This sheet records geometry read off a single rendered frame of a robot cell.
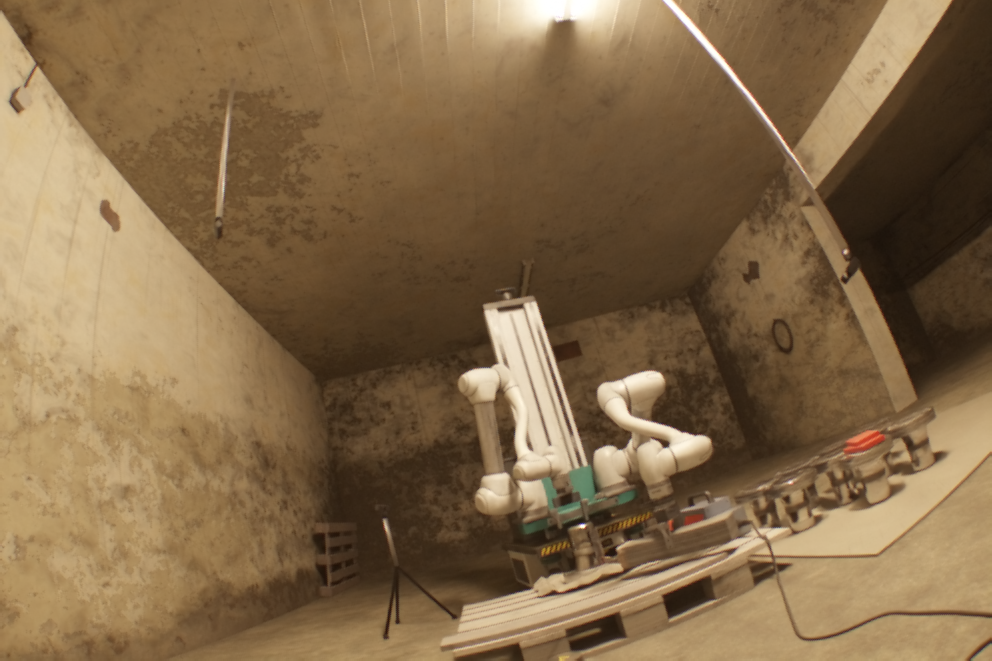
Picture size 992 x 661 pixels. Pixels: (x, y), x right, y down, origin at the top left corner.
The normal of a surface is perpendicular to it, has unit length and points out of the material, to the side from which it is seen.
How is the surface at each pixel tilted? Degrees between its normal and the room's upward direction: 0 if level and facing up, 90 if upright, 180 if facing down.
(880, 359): 90
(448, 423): 90
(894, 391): 90
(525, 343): 90
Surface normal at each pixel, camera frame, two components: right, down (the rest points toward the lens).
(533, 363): 0.15, -0.47
